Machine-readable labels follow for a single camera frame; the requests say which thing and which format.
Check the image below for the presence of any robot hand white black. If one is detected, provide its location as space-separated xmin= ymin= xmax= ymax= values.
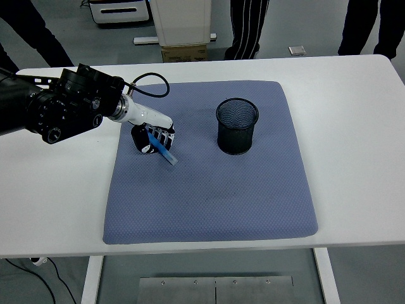
xmin=125 ymin=100 xmax=177 ymax=155

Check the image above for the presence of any blue marker pen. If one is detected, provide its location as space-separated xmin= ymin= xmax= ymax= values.
xmin=146 ymin=131 xmax=179 ymax=166

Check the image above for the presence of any black mesh pen holder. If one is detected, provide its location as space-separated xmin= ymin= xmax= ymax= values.
xmin=215 ymin=97 xmax=259 ymax=156

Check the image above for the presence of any brown cardboard box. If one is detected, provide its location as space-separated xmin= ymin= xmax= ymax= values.
xmin=161 ymin=44 xmax=209 ymax=63

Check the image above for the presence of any blue-grey textured mat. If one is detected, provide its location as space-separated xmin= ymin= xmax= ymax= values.
xmin=103 ymin=80 xmax=319 ymax=245

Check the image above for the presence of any white box-shaped appliance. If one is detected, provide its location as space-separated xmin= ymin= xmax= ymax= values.
xmin=88 ymin=0 xmax=151 ymax=25

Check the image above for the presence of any person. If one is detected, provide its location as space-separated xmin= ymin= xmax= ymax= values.
xmin=223 ymin=0 xmax=270 ymax=61
xmin=0 ymin=0 xmax=75 ymax=72
xmin=337 ymin=0 xmax=405 ymax=60

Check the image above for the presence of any white table leg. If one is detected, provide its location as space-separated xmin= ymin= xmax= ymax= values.
xmin=313 ymin=248 xmax=341 ymax=304
xmin=80 ymin=255 xmax=104 ymax=304

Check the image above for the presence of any white pedestal cabinet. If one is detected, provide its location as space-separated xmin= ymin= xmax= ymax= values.
xmin=134 ymin=0 xmax=218 ymax=47

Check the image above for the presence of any black floor cable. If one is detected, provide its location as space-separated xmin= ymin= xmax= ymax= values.
xmin=0 ymin=258 xmax=56 ymax=304
xmin=46 ymin=256 xmax=77 ymax=304

